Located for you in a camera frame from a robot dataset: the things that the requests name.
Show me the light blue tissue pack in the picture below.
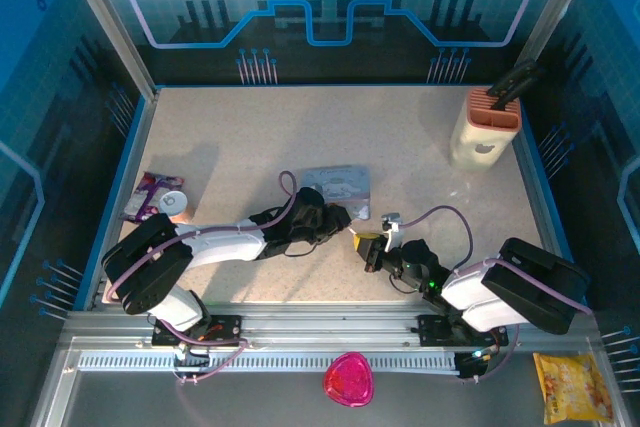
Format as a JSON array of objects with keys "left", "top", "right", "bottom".
[{"left": 299, "top": 162, "right": 374, "bottom": 221}]

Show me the pink plastic bowl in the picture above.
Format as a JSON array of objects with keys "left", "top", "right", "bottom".
[{"left": 322, "top": 351, "right": 376, "bottom": 409}]

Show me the small white cup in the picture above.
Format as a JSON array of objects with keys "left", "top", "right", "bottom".
[{"left": 158, "top": 189, "right": 194, "bottom": 224}]

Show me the cream knife block pink top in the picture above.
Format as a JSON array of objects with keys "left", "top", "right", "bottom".
[{"left": 448, "top": 86, "right": 524, "bottom": 172}]

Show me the purple snack bag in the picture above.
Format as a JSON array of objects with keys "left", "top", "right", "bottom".
[{"left": 121, "top": 171, "right": 186, "bottom": 223}]

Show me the yellow snack bag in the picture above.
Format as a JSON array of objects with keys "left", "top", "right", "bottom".
[{"left": 532, "top": 352, "right": 616, "bottom": 426}]

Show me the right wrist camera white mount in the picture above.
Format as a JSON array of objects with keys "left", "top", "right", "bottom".
[{"left": 381, "top": 211, "right": 404, "bottom": 251}]

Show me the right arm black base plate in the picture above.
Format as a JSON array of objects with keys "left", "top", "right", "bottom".
[{"left": 416, "top": 314, "right": 509, "bottom": 348}]

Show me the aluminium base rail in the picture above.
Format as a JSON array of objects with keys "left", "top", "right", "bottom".
[{"left": 59, "top": 302, "right": 601, "bottom": 349}]

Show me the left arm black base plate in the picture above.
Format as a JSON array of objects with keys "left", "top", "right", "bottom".
[{"left": 150, "top": 314, "right": 245, "bottom": 348}]

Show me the slotted grey cable duct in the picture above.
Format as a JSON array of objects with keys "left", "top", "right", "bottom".
[{"left": 78, "top": 351, "right": 462, "bottom": 374}]

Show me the black knife handle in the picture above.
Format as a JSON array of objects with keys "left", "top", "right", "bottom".
[
  {"left": 487, "top": 58, "right": 537, "bottom": 98},
  {"left": 495, "top": 66, "right": 547, "bottom": 112}
]

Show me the aluminium frame post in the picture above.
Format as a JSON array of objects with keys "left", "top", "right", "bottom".
[
  {"left": 516, "top": 0, "right": 604, "bottom": 69},
  {"left": 53, "top": 0, "right": 160, "bottom": 101}
]

